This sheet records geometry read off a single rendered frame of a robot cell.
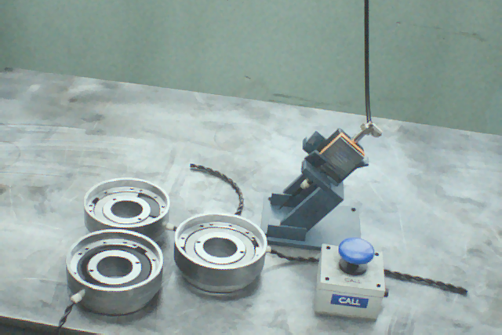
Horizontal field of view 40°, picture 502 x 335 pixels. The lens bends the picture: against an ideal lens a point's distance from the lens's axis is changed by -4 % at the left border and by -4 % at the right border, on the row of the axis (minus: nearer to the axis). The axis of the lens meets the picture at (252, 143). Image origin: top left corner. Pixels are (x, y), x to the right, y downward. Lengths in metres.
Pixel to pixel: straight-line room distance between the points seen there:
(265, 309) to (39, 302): 0.24
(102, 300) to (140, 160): 0.33
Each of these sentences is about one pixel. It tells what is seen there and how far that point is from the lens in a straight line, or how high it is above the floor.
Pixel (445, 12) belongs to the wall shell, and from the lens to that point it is 2.38.
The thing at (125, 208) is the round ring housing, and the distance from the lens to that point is 0.89.
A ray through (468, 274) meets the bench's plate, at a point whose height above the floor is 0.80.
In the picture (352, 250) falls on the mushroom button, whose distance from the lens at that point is 0.77.
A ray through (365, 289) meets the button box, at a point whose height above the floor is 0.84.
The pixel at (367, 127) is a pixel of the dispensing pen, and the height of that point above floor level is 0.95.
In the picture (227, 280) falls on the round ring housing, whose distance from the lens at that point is 0.78.
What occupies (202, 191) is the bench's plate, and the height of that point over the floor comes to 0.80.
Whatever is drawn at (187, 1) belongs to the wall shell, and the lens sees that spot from 2.40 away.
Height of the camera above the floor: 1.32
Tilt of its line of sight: 29 degrees down
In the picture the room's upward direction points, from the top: 7 degrees clockwise
